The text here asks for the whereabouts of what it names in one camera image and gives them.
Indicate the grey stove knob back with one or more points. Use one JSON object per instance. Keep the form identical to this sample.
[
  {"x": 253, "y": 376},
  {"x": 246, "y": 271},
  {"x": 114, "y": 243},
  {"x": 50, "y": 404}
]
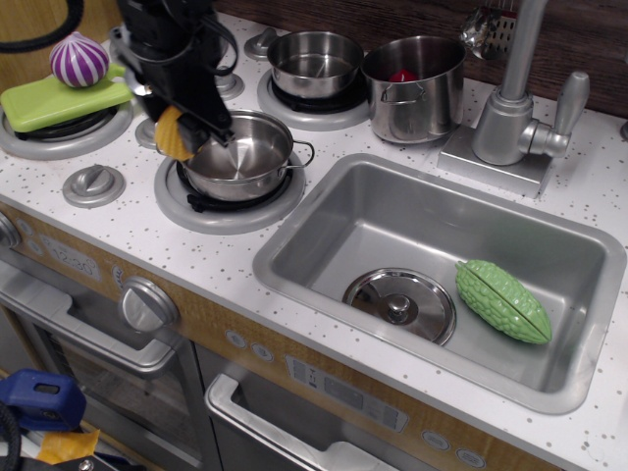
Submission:
[{"x": 256, "y": 47}]

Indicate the grey stove knob left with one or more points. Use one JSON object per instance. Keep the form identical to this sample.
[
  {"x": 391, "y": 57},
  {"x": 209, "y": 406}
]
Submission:
[{"x": 145, "y": 134}]

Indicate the purple striped toy onion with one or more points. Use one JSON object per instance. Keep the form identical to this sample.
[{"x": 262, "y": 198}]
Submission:
[{"x": 78, "y": 61}]

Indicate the red toy in pot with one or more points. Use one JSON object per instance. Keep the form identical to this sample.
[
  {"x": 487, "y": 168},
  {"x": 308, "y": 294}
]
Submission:
[{"x": 403, "y": 75}]

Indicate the grey stove knob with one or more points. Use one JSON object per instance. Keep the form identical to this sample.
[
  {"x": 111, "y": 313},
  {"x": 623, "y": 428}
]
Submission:
[
  {"x": 256, "y": 47},
  {"x": 93, "y": 186},
  {"x": 145, "y": 134},
  {"x": 229, "y": 86}
]

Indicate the steel pot lid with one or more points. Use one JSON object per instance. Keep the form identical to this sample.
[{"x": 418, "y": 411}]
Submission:
[{"x": 407, "y": 299}]

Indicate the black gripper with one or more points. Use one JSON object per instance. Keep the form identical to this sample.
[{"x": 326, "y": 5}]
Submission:
[{"x": 178, "y": 68}]

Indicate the small steel saucepan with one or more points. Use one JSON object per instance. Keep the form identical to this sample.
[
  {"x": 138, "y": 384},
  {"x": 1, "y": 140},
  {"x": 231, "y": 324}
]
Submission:
[{"x": 314, "y": 64}]

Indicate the yellow tape piece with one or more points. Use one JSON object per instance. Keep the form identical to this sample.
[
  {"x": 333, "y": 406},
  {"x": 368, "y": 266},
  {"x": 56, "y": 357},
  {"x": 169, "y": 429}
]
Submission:
[{"x": 59, "y": 447}]

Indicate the silver dial far left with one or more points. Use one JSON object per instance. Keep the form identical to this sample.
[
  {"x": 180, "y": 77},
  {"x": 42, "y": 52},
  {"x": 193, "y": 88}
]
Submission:
[{"x": 9, "y": 235}]

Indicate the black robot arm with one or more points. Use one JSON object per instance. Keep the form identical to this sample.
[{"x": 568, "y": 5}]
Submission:
[{"x": 181, "y": 14}]

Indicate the back right stove burner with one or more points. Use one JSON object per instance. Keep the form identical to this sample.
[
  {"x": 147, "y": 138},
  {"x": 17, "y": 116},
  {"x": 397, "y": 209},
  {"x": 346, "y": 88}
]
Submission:
[{"x": 347, "y": 110}]

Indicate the tall steel pot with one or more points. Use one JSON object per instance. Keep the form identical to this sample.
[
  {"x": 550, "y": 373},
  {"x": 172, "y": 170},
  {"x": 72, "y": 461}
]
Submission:
[{"x": 417, "y": 111}]

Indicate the grey stove knob middle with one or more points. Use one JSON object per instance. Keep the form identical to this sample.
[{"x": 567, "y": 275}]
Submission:
[{"x": 229, "y": 86}]

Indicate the silver oven dial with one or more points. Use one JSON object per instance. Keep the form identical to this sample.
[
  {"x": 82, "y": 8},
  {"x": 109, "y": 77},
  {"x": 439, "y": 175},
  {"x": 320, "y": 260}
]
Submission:
[{"x": 145, "y": 307}]

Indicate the front left stove burner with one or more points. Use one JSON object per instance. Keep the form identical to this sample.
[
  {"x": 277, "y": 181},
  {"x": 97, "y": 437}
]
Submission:
[{"x": 65, "y": 147}]

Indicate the green toy cutting board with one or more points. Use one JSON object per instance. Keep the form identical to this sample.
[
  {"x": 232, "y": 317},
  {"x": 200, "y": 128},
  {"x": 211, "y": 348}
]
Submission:
[{"x": 47, "y": 102}]

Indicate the grey stove knob front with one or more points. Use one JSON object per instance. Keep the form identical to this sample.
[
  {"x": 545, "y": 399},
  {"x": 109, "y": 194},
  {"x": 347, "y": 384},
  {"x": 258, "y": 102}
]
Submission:
[{"x": 93, "y": 186}]

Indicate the silver toy faucet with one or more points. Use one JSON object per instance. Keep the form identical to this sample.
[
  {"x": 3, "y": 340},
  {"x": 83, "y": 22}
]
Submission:
[{"x": 509, "y": 148}]

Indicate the stove burner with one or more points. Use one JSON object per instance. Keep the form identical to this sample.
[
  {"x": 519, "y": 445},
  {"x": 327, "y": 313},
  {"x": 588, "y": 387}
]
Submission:
[
  {"x": 347, "y": 110},
  {"x": 65, "y": 147},
  {"x": 224, "y": 219}
]

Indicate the yellow toy corn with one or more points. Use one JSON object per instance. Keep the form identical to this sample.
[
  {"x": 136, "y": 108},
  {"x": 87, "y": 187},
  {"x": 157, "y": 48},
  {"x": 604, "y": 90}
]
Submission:
[{"x": 168, "y": 139}]

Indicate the green toy bitter gourd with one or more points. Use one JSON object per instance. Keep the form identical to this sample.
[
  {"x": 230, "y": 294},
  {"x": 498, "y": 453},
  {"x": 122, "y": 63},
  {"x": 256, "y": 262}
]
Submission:
[{"x": 502, "y": 301}]

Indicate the hanging metal utensils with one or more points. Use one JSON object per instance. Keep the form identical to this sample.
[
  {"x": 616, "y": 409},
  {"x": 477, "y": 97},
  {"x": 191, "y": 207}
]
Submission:
[{"x": 488, "y": 30}]

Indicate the silver dishwasher door handle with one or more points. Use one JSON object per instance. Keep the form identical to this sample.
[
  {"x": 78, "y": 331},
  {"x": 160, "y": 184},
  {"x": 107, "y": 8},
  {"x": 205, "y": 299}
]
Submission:
[{"x": 248, "y": 441}]

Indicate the front right stove burner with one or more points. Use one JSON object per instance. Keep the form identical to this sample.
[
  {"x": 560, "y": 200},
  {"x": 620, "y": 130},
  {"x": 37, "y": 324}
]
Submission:
[{"x": 224, "y": 219}]

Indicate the blue clamp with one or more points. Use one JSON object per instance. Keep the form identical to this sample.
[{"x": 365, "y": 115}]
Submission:
[{"x": 42, "y": 401}]

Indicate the grey sink basin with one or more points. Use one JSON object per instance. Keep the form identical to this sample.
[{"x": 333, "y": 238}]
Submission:
[{"x": 369, "y": 213}]

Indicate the silver oven door handle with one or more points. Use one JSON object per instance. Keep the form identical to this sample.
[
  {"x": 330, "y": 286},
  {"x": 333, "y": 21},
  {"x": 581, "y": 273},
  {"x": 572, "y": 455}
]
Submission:
[{"x": 49, "y": 308}]

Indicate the steel pan with handles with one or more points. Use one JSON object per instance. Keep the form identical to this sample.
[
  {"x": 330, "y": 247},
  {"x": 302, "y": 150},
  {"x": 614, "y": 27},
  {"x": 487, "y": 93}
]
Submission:
[{"x": 253, "y": 165}]

